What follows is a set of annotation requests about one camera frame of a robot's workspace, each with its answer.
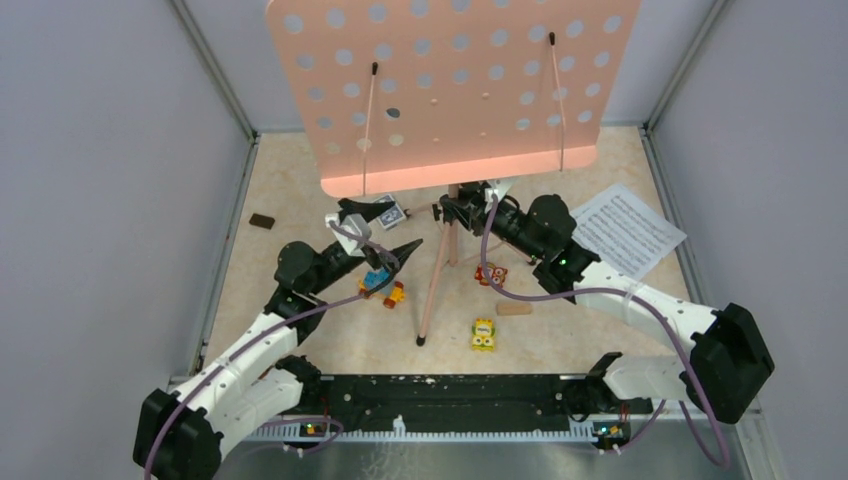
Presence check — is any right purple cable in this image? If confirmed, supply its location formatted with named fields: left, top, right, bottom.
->
left=479, top=195, right=731, bottom=469

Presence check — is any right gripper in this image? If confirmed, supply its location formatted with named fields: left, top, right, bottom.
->
left=442, top=185, right=546, bottom=262

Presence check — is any sheet music page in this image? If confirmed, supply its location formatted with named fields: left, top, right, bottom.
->
left=572, top=184, right=687, bottom=280

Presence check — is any toy block car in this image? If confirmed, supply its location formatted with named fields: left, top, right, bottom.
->
left=358, top=269, right=406, bottom=309

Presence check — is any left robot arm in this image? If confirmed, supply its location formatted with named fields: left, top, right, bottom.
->
left=132, top=197, right=422, bottom=479

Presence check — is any yellow owl toy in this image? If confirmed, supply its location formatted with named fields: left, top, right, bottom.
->
left=471, top=318, right=496, bottom=351

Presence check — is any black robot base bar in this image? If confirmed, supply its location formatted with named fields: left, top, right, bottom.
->
left=296, top=374, right=619, bottom=433

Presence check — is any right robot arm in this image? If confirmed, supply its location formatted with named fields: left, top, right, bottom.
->
left=439, top=182, right=775, bottom=424

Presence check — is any wooden block near owl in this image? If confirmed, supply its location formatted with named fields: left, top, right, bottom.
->
left=495, top=301, right=533, bottom=316

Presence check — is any red owl toy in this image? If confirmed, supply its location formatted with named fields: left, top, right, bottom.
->
left=474, top=262, right=509, bottom=286

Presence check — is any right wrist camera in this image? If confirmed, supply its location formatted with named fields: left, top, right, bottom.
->
left=483, top=177, right=517, bottom=201

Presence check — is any blue playing card deck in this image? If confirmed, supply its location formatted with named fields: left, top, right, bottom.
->
left=373, top=194, right=407, bottom=231

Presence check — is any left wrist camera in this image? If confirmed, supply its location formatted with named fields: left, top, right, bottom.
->
left=324, top=213, right=372, bottom=258

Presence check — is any pink music stand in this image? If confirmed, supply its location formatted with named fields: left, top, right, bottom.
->
left=264, top=0, right=644, bottom=348

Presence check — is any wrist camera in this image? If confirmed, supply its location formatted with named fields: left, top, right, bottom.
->
left=483, top=177, right=517, bottom=201
left=324, top=213, right=372, bottom=258

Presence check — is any small brown flat block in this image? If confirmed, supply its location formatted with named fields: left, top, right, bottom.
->
left=248, top=213, right=276, bottom=230

